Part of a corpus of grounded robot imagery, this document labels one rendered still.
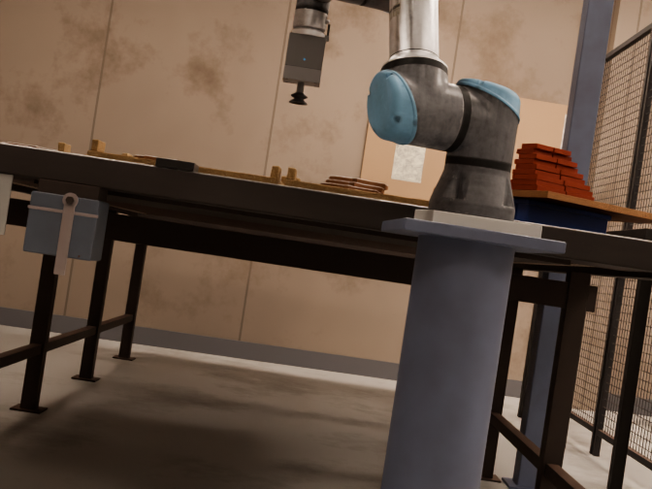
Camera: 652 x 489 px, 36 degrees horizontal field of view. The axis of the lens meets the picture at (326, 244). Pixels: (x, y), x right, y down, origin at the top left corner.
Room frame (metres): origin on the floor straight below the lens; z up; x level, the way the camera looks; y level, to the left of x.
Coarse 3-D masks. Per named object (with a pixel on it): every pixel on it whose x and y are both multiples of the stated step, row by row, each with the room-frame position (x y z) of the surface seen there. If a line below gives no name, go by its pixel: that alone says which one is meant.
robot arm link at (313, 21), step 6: (300, 12) 2.26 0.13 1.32; (306, 12) 2.25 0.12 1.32; (312, 12) 2.25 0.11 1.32; (318, 12) 2.25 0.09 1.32; (294, 18) 2.27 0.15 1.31; (300, 18) 2.26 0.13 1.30; (306, 18) 2.25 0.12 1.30; (312, 18) 2.25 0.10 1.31; (318, 18) 2.25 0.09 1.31; (324, 18) 2.27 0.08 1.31; (294, 24) 2.27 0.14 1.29; (300, 24) 2.25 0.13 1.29; (306, 24) 2.25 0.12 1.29; (312, 24) 2.25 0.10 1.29; (318, 24) 2.26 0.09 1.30; (324, 24) 2.27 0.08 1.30; (318, 30) 2.26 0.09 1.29; (324, 30) 2.27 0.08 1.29
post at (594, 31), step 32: (608, 0) 3.97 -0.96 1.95; (608, 32) 3.97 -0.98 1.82; (576, 64) 4.01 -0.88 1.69; (576, 96) 3.97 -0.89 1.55; (576, 128) 3.97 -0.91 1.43; (576, 160) 3.97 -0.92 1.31; (544, 320) 3.97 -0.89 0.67; (544, 352) 3.97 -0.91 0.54; (544, 384) 3.97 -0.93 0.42; (544, 416) 3.97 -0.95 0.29; (512, 480) 4.05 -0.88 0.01
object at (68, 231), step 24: (48, 192) 2.00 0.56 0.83; (72, 192) 2.00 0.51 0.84; (96, 192) 2.00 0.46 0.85; (48, 216) 1.98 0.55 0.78; (72, 216) 1.97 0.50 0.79; (96, 216) 1.98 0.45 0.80; (24, 240) 1.98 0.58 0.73; (48, 240) 1.98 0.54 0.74; (72, 240) 1.98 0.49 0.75; (96, 240) 2.01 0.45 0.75
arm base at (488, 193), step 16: (448, 160) 1.76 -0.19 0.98; (464, 160) 1.73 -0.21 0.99; (480, 160) 1.72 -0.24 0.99; (448, 176) 1.74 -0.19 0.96; (464, 176) 1.72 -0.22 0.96; (480, 176) 1.72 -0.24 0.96; (496, 176) 1.72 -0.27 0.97; (448, 192) 1.73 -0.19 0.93; (464, 192) 1.71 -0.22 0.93; (480, 192) 1.71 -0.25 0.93; (496, 192) 1.72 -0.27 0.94; (432, 208) 1.75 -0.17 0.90; (448, 208) 1.72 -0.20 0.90; (464, 208) 1.71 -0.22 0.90; (480, 208) 1.70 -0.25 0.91; (496, 208) 1.71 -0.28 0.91; (512, 208) 1.74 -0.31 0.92
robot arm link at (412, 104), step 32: (416, 0) 1.73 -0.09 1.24; (416, 32) 1.71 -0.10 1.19; (384, 64) 1.72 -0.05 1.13; (416, 64) 1.68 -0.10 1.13; (384, 96) 1.68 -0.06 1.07; (416, 96) 1.66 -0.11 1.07; (448, 96) 1.69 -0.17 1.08; (384, 128) 1.68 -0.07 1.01; (416, 128) 1.67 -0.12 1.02; (448, 128) 1.69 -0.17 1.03
